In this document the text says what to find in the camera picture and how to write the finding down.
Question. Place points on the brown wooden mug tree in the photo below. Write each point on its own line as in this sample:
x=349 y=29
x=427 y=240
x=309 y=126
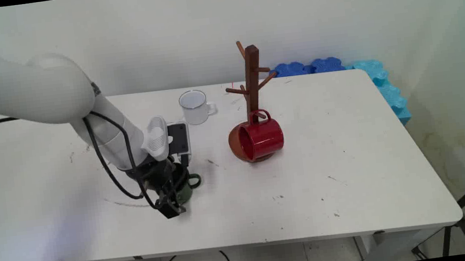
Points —
x=253 y=75

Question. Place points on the red enamel mug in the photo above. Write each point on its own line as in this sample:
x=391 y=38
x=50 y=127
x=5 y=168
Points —
x=264 y=138

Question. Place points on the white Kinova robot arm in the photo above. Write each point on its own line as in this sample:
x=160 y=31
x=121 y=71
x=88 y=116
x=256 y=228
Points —
x=35 y=91

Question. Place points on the white enamel mug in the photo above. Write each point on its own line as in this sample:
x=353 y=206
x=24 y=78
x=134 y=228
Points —
x=195 y=108

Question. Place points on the dark green enamel mug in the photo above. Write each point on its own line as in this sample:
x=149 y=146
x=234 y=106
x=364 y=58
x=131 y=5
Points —
x=188 y=183

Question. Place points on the dark blue foam mat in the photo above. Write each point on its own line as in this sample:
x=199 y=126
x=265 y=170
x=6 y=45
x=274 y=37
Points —
x=291 y=69
x=328 y=64

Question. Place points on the cyan foam mat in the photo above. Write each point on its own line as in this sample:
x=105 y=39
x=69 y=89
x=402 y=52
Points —
x=395 y=101
x=370 y=71

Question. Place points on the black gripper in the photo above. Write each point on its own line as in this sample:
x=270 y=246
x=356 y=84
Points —
x=150 y=175

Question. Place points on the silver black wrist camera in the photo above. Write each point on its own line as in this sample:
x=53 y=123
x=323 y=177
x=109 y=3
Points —
x=178 y=139

